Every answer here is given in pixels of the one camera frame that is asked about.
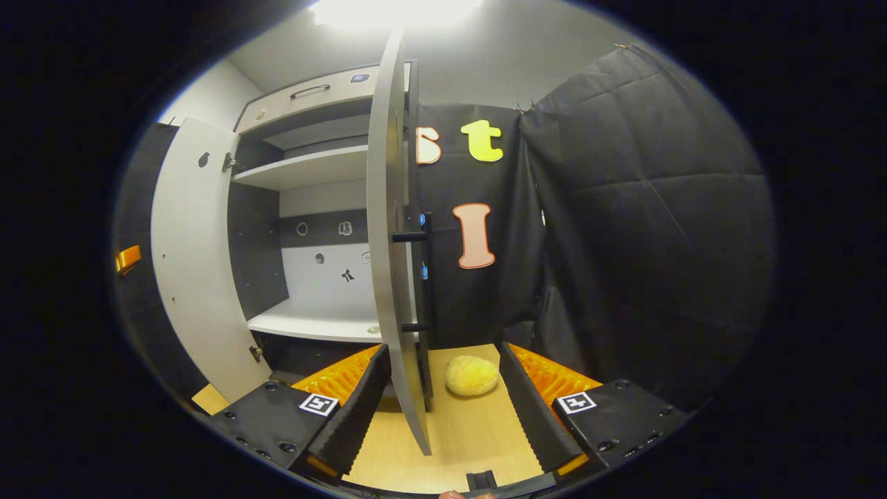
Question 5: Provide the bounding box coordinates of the long ceiling light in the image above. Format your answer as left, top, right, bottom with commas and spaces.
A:
308, 0, 486, 32

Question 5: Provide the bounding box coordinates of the white shoe cabinet door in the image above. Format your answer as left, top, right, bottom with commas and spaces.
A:
366, 28, 436, 457
151, 116, 272, 404

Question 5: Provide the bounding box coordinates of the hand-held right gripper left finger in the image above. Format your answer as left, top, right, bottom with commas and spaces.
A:
208, 344, 392, 479

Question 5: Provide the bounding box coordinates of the black backdrop cloth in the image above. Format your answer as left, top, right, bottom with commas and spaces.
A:
111, 45, 777, 417

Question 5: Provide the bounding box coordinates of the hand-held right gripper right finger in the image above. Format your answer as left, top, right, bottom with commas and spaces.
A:
499, 341, 694, 479

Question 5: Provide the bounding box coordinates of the yellow plush toy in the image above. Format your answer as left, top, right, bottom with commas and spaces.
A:
445, 355, 500, 397

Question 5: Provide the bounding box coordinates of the white double-door shoe cabinet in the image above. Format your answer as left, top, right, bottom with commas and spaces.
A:
225, 59, 423, 399

